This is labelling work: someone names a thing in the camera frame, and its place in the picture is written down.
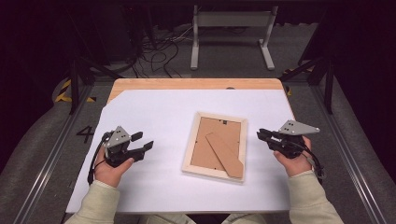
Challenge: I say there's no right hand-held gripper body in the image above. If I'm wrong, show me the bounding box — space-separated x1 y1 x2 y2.
269 119 321 160

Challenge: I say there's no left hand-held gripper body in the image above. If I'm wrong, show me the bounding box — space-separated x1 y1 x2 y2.
102 125 146 168

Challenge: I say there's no wooden photo frame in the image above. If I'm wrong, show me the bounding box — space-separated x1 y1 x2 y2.
181 110 249 184

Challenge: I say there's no person's right hand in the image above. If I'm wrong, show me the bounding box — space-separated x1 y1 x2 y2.
273 135 314 178

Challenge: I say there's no person's left hand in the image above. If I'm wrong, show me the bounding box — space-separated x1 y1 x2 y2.
93 145 135 189

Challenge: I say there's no white sheet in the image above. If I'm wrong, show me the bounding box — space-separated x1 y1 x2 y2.
65 89 297 216

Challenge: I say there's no black metal stand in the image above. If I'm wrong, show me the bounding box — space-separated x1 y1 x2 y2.
68 55 124 116
277 55 336 116

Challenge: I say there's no yellow black hazard tape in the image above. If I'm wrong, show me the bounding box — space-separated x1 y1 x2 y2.
54 78 97 104

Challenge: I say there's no person's left leg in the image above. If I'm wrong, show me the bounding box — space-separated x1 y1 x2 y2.
146 213 198 224

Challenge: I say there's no person's leg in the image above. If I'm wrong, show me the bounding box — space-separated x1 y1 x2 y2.
146 213 198 224
221 213 273 224

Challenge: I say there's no person's right leg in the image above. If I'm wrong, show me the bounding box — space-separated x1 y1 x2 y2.
221 213 273 224

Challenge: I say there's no dark cabinet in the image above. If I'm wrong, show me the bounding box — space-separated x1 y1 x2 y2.
92 4 139 67

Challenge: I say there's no white metal stand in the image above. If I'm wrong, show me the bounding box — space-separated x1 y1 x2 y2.
190 4 279 72

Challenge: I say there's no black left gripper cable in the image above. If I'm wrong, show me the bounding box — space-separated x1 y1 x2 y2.
87 132 112 187

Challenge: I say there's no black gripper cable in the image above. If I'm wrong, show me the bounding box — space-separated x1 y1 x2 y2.
297 141 327 185
87 132 112 187

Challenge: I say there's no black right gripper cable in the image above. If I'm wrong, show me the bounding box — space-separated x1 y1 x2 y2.
297 141 327 185

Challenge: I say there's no aluminium floor rail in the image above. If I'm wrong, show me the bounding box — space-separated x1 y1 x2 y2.
12 83 95 224
310 83 389 224

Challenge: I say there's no tangle of black floor cables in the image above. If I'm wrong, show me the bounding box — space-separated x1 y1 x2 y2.
130 24 200 79

